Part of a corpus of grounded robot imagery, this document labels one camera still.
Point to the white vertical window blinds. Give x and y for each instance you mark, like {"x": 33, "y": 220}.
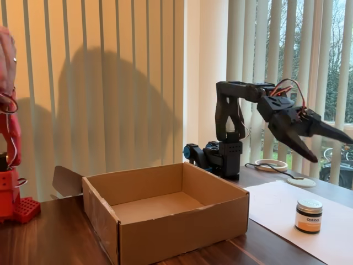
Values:
{"x": 240, "y": 41}

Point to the red robot arm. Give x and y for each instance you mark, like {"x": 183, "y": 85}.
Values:
{"x": 8, "y": 193}

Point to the white paper sheet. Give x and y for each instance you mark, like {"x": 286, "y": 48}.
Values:
{"x": 275, "y": 209}

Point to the black blue table clamp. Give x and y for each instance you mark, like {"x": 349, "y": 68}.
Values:
{"x": 197, "y": 154}

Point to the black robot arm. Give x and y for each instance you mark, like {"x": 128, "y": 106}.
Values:
{"x": 229, "y": 110}

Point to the white round desk grommet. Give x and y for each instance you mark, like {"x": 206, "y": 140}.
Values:
{"x": 306, "y": 183}

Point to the small silver tin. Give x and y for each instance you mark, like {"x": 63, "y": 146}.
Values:
{"x": 308, "y": 220}

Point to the cream vertical blinds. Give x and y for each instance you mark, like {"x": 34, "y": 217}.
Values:
{"x": 110, "y": 82}

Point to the open cardboard box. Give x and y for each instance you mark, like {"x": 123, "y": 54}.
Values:
{"x": 179, "y": 234}

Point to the masking tape roll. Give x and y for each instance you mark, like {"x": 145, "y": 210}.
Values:
{"x": 264, "y": 161}

